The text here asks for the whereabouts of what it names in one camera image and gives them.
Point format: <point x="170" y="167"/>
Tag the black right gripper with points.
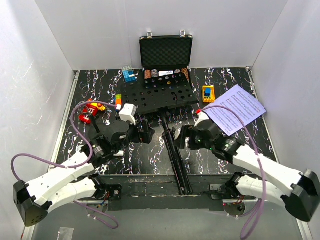
<point x="186" y="132"/>

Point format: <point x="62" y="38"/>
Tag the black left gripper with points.
<point x="145" y="136"/>

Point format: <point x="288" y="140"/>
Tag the black music stand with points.
<point x="159" y="95"/>

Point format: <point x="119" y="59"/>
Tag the sheet music page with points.
<point x="234" y="109"/>

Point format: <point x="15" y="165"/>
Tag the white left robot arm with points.
<point x="75" y="180"/>

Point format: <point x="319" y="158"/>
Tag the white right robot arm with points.
<point x="297" y="191"/>

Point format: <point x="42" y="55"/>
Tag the blue orange toy block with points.
<point x="118" y="102"/>

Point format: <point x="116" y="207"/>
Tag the yellow toy block tray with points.
<point x="208" y="94"/>

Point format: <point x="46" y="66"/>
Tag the red toy bus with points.
<point x="90" y="108"/>

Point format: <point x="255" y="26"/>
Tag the light blue toy block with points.
<point x="128" y="74"/>

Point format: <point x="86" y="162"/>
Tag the white playing card deck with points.
<point x="165" y="73"/>

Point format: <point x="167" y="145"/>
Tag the black poker chip case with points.
<point x="166" y="53"/>

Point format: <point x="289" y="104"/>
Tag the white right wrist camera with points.
<point x="202" y="116"/>

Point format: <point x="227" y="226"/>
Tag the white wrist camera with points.
<point x="127" y="112"/>
<point x="202" y="116"/>

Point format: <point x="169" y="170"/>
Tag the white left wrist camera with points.
<point x="127" y="112"/>

